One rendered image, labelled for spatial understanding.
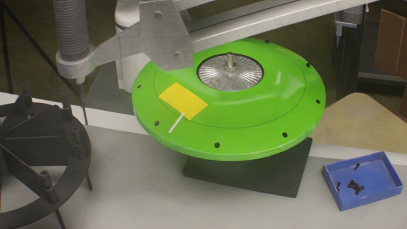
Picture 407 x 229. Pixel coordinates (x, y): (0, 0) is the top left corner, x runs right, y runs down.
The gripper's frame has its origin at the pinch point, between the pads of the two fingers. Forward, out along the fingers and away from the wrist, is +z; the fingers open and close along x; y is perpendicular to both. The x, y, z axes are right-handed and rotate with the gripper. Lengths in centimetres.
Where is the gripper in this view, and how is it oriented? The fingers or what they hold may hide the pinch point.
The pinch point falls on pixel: (336, 40)
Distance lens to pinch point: 114.2
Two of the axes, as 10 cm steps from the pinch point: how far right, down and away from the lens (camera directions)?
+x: 1.6, -6.0, 7.8
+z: 0.1, 8.0, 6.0
